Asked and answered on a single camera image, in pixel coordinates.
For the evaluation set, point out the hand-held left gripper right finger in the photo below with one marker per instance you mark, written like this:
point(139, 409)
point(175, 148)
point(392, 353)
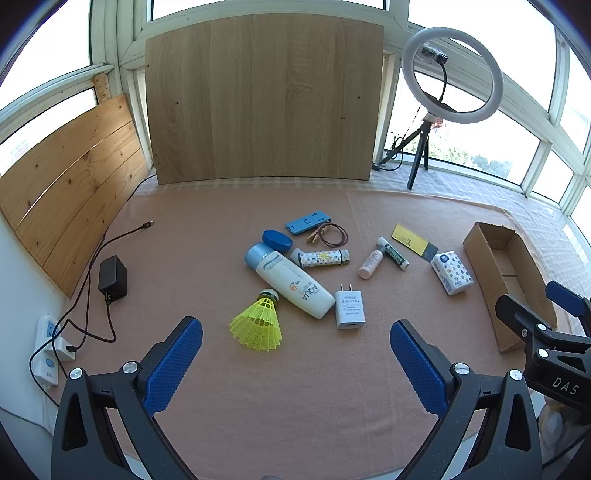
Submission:
point(418, 364)

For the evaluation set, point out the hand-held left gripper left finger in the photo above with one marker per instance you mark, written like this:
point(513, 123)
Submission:
point(173, 364)

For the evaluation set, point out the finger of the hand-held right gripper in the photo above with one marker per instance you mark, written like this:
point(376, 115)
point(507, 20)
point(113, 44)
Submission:
point(564, 296)
point(519, 318)

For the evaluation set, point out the cardboard box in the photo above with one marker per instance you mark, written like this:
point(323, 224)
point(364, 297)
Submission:
point(485, 258)

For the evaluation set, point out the patterned tissue pack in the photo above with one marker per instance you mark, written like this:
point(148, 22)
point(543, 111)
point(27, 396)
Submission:
point(452, 274)

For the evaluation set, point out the white usb charger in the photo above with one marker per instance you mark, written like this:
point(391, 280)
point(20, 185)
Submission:
point(350, 309)

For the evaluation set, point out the yellow shuttlecock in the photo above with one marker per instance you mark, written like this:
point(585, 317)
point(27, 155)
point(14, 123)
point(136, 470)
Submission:
point(258, 323)

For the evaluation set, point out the small white bottle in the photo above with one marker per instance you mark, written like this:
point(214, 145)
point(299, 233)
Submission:
point(370, 265)

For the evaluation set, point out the green and white tube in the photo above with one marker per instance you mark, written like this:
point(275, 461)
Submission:
point(395, 254)

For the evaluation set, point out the yellow and grey ruler card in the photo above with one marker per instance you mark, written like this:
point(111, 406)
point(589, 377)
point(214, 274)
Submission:
point(411, 237)

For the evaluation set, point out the white sunscreen bottle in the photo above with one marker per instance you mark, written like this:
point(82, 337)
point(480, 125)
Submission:
point(291, 286)

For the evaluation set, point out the patterned white tube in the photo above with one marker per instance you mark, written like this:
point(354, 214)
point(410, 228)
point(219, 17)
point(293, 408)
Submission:
point(321, 258)

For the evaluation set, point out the blue round container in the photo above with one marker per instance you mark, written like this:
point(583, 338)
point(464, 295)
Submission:
point(277, 240)

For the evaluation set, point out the wooden clothespin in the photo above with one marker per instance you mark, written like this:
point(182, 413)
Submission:
point(316, 235)

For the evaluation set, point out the person's right hand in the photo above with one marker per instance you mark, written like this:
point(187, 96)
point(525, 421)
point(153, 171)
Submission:
point(552, 424)

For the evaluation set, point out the black power adapter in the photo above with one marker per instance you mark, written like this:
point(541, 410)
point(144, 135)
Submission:
point(113, 277)

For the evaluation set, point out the white power strip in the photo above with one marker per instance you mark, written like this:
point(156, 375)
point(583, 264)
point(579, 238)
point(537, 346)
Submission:
point(46, 360)

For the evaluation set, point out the blue plastic holder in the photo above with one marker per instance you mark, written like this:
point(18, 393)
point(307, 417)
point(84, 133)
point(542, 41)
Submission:
point(307, 222)

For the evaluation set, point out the black tripod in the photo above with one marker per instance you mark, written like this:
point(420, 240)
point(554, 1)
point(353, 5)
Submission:
point(422, 138)

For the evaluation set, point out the pine plank panel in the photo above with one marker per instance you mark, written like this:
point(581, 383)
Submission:
point(69, 184)

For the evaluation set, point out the light oak wooden board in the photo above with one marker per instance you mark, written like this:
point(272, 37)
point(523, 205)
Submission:
point(263, 101)

